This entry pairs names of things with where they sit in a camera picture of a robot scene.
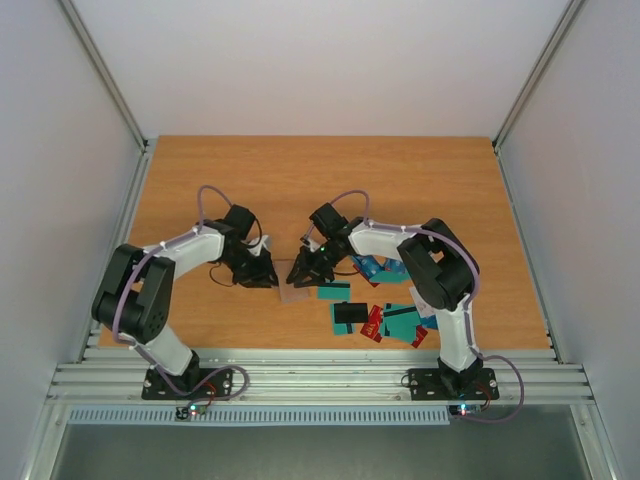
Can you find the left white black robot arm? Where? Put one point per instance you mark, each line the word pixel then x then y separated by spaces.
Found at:
pixel 133 299

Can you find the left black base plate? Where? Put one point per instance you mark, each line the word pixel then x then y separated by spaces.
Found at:
pixel 193 384

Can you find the red card bottom right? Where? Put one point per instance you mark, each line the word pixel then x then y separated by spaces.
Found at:
pixel 420 334

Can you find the teal card left middle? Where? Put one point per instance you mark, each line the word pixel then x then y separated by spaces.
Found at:
pixel 336 291

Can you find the red VIP card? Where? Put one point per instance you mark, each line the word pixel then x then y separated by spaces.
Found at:
pixel 371 328

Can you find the left small circuit board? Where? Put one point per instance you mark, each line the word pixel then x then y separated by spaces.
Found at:
pixel 190 412

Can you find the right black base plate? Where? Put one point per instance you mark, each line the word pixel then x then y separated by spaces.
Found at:
pixel 428 384

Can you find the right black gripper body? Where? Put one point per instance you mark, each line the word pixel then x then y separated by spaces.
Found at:
pixel 310 262

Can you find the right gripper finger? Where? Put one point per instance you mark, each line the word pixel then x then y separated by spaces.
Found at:
pixel 300 268
pixel 312 280

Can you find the right small circuit board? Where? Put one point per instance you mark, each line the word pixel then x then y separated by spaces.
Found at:
pixel 465 410

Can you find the white card with pink print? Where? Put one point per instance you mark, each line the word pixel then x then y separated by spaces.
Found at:
pixel 424 310

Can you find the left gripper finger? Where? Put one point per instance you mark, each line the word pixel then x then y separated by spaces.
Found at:
pixel 257 284
pixel 269 278

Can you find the teal card under black card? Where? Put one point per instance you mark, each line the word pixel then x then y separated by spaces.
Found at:
pixel 339 329

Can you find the blue card upper left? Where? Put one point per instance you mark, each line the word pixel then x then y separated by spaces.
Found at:
pixel 367 266

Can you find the pink leather card holder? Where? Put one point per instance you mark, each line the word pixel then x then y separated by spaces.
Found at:
pixel 288 292

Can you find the teal card right upper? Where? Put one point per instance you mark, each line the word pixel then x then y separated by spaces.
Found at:
pixel 389 277

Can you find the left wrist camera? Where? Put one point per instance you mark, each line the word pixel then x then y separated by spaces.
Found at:
pixel 263 243

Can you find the small circuit board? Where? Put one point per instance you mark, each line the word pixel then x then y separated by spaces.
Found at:
pixel 190 412
pixel 465 410

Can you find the black card on teal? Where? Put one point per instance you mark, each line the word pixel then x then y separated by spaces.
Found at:
pixel 348 313

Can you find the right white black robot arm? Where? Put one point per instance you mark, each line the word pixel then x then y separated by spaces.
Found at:
pixel 442 271

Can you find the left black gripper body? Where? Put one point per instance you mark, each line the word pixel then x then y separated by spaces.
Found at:
pixel 246 267

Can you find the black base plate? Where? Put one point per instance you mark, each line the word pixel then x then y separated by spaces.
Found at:
pixel 193 384
pixel 428 384

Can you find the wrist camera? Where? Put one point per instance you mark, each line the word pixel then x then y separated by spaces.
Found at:
pixel 263 243
pixel 308 244

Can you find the grey slotted cable duct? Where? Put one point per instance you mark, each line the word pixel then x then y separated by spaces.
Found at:
pixel 261 416

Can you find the teal card centre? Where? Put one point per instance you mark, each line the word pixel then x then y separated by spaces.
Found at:
pixel 400 322

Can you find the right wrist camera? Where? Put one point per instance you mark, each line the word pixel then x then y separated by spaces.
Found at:
pixel 308 244

